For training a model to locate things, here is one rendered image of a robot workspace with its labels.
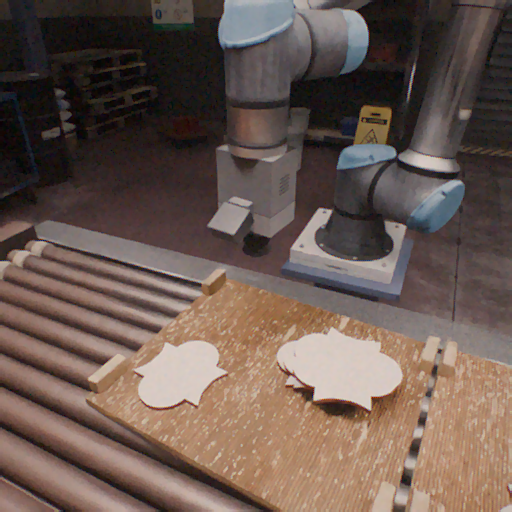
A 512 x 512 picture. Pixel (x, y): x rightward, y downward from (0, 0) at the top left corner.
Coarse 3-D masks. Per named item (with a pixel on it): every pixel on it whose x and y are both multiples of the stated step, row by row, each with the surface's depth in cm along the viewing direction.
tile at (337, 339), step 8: (336, 336) 63; (312, 344) 62; (320, 344) 62; (344, 344) 62; (352, 344) 62; (360, 344) 62; (368, 344) 62; (376, 344) 62; (376, 352) 61; (384, 360) 59; (392, 360) 59; (400, 376) 57
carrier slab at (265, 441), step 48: (240, 288) 80; (192, 336) 69; (240, 336) 69; (288, 336) 69; (384, 336) 68; (240, 384) 60; (144, 432) 53; (192, 432) 53; (240, 432) 53; (288, 432) 53; (336, 432) 53; (384, 432) 53; (240, 480) 48; (288, 480) 48; (336, 480) 48; (384, 480) 48
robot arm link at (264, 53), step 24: (240, 0) 42; (264, 0) 41; (288, 0) 43; (240, 24) 43; (264, 24) 42; (288, 24) 43; (240, 48) 44; (264, 48) 43; (288, 48) 45; (240, 72) 45; (264, 72) 45; (288, 72) 46; (240, 96) 47; (264, 96) 46; (288, 96) 48
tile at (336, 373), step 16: (304, 352) 59; (320, 352) 59; (336, 352) 59; (352, 352) 59; (368, 352) 59; (304, 368) 57; (320, 368) 57; (336, 368) 57; (352, 368) 57; (368, 368) 57; (384, 368) 57; (304, 384) 55; (320, 384) 54; (336, 384) 54; (352, 384) 54; (368, 384) 54; (384, 384) 54; (320, 400) 53; (336, 400) 53; (352, 400) 52; (368, 400) 52
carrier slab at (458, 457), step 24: (456, 360) 64; (480, 360) 64; (456, 384) 60; (480, 384) 60; (504, 384) 60; (432, 408) 56; (456, 408) 56; (480, 408) 56; (504, 408) 56; (432, 432) 53; (456, 432) 53; (480, 432) 53; (504, 432) 53; (432, 456) 50; (456, 456) 50; (480, 456) 50; (504, 456) 50; (432, 480) 48; (456, 480) 48; (480, 480) 48; (504, 480) 48; (408, 504) 45; (432, 504) 45; (456, 504) 45; (480, 504) 45; (504, 504) 45
